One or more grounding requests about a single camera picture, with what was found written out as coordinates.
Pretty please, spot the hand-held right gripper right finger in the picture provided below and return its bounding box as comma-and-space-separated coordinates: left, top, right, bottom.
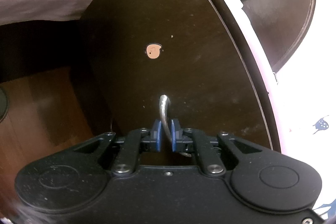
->
171, 119, 263, 176

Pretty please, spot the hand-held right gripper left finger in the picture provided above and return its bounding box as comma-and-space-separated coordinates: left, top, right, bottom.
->
74, 119, 162, 176

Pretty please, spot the metal drawer handle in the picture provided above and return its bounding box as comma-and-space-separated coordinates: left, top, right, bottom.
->
159, 94, 193, 158

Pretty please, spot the dark drawer with sticker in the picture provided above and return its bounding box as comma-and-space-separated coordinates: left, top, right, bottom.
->
84, 0, 273, 167

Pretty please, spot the dark wooden nightstand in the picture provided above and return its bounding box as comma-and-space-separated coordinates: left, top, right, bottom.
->
70, 0, 289, 167

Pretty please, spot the round tan sticker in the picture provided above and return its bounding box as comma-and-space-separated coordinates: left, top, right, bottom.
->
146, 43, 163, 59

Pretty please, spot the deer print wardrobe cover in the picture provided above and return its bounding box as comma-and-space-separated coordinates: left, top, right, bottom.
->
268, 0, 336, 222

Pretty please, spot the dark round object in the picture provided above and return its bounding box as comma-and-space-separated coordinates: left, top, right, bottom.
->
0, 88, 10, 123

